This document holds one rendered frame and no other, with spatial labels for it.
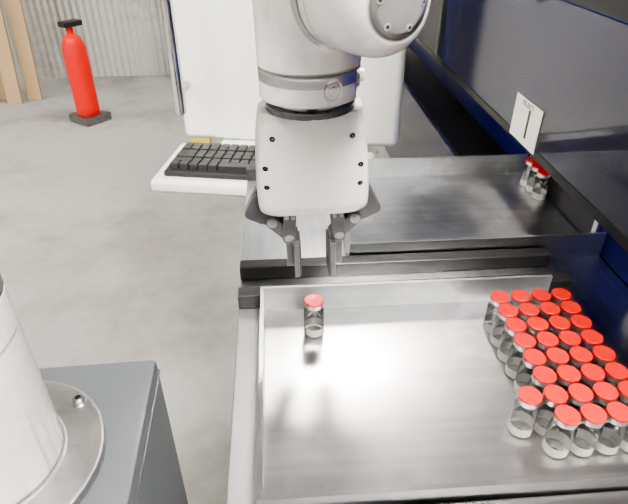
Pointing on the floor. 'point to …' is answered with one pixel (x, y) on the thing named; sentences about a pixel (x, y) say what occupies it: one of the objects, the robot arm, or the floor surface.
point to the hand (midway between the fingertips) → (313, 252)
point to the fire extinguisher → (80, 78)
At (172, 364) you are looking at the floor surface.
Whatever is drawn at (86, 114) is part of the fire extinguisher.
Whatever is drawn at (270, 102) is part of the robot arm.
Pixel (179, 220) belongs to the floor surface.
